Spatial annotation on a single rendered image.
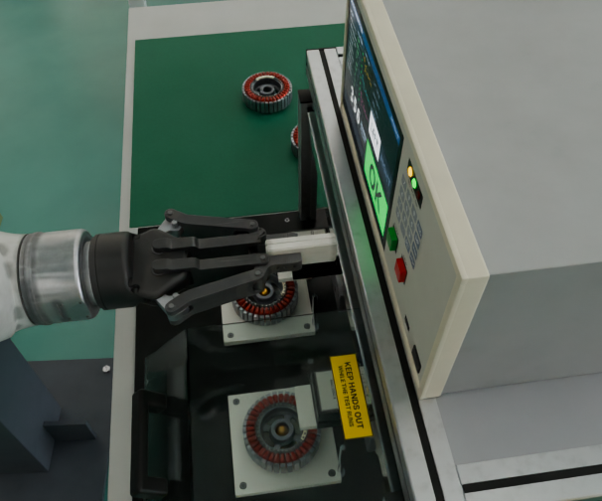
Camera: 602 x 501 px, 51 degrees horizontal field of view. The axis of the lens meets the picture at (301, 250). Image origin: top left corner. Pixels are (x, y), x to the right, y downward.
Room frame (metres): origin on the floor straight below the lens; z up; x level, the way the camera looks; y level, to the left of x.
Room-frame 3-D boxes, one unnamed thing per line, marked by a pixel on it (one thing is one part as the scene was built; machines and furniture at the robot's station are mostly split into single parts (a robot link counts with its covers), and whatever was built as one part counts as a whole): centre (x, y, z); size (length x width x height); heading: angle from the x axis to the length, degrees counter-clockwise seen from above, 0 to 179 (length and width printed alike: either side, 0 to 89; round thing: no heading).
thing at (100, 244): (0.36, 0.16, 1.18); 0.09 x 0.08 x 0.07; 98
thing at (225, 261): (0.36, 0.09, 1.18); 0.11 x 0.01 x 0.04; 96
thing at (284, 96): (1.15, 0.08, 0.77); 0.11 x 0.11 x 0.04
